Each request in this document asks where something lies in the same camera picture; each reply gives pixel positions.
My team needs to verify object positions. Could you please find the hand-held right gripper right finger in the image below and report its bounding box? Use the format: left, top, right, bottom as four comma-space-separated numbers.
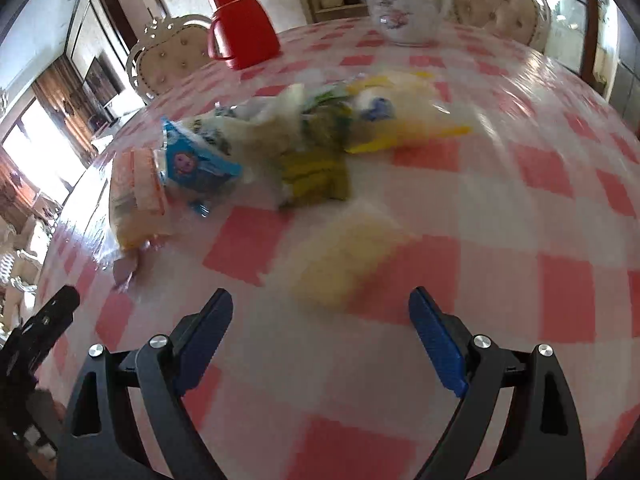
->
407, 286, 587, 480

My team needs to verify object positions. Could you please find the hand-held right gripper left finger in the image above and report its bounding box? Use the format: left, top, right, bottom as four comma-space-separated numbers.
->
56, 287, 234, 480

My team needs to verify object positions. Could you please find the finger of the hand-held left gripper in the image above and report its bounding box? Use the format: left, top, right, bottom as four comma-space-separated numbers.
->
10, 285, 82, 391

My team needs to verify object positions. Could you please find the pink blue-striped snack packet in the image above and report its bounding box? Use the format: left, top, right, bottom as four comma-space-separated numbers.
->
111, 247, 143, 291

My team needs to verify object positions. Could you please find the pale beige snack packet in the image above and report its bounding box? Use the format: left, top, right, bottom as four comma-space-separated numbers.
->
290, 209, 417, 307

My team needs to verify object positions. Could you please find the orange snack packet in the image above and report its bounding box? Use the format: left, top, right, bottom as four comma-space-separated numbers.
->
109, 147, 175, 252

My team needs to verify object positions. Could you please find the clear blue-edged snack packet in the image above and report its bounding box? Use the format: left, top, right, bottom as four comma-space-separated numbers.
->
159, 116, 244, 217

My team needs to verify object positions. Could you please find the green patterned snack packet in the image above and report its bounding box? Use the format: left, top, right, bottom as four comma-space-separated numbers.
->
276, 105, 352, 207

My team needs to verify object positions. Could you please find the blue white patterned packet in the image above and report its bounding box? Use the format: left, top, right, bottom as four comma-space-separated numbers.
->
187, 105, 251, 161

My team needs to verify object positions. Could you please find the white green snack packet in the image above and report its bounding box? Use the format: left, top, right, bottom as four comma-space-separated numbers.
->
235, 82, 307, 186

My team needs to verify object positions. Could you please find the yellow round cake packet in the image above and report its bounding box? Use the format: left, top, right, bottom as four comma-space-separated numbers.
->
344, 71, 474, 155

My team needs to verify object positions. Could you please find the cream ornate sofa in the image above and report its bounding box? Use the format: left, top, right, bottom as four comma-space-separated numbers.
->
0, 212, 51, 311

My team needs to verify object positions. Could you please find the red checked tablecloth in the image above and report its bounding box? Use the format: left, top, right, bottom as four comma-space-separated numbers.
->
35, 15, 640, 480

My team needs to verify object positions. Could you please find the brown curtain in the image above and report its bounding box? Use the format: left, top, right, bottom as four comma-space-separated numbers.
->
31, 55, 98, 153

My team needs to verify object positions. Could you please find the flat television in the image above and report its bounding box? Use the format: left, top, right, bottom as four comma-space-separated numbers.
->
82, 50, 128, 111

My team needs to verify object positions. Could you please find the cream tufted chair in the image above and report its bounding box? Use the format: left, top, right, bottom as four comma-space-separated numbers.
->
125, 14, 216, 107
445, 0, 551, 53

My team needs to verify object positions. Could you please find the red thermos jug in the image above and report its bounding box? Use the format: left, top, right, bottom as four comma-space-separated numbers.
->
206, 0, 282, 71

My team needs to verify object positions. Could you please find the white floral teapot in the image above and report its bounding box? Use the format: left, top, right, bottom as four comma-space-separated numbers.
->
359, 0, 455, 48

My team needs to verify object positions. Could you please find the glass display cabinet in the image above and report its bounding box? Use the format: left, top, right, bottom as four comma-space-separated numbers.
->
542, 0, 626, 93

